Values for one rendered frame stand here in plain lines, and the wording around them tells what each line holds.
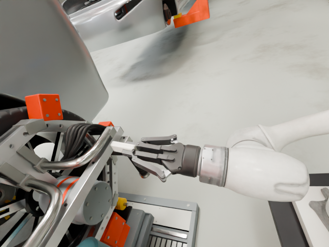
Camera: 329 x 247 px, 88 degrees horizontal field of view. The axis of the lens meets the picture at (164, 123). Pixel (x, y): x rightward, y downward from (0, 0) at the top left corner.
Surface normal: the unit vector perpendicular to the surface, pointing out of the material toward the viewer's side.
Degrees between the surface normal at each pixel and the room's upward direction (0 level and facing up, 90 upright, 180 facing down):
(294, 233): 0
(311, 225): 2
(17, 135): 90
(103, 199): 90
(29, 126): 90
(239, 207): 0
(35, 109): 55
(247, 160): 10
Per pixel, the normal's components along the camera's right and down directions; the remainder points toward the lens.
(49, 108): 0.92, -0.05
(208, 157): -0.13, -0.67
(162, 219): -0.31, -0.72
